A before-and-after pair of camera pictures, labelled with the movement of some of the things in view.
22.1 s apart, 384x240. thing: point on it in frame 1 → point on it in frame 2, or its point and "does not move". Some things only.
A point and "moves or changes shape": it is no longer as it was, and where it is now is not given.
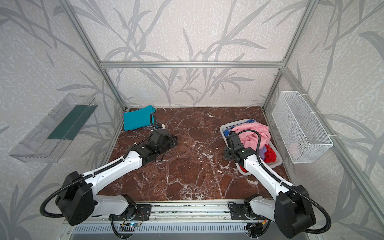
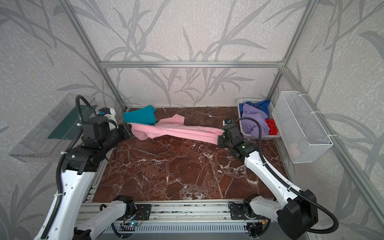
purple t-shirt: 262,151 moves or changes shape
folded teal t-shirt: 138,118 does not move
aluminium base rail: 169,220 does not move
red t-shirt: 270,155 → 273,129
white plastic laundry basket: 271,164 → 261,109
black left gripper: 169,141 → 125,131
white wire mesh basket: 302,137 does not move
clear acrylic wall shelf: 48,142 does not move
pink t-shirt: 250,139 → 174,127
